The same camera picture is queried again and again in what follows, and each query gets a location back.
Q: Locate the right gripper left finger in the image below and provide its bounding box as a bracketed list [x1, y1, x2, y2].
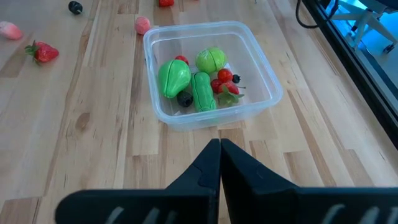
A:
[55, 139, 221, 224]

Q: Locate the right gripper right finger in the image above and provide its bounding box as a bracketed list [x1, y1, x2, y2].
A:
[221, 139, 398, 224]

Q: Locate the toy blackberry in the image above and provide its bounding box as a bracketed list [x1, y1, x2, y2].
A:
[177, 90, 194, 108]

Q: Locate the green toy cucumber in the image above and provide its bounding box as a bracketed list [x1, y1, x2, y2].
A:
[190, 72, 218, 113]

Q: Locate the red toy cherry tomato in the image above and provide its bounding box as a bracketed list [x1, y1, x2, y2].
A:
[216, 68, 234, 83]

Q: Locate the green toy pear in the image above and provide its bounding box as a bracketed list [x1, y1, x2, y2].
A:
[157, 58, 192, 100]

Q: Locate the light green toy lime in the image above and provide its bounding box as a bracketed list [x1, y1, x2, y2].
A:
[195, 46, 228, 75]

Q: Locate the clear plastic tupperware container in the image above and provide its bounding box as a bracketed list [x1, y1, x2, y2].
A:
[142, 21, 284, 132]

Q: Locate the pink toy peach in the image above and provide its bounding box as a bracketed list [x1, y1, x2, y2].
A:
[134, 16, 152, 35]
[0, 21, 24, 40]

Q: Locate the swivel office chair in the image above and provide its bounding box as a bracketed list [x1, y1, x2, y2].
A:
[329, 0, 398, 54]

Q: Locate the black toy grape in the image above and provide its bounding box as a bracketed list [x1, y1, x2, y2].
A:
[68, 1, 84, 16]

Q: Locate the black aluminium table frame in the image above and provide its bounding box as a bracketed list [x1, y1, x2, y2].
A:
[295, 0, 398, 142]

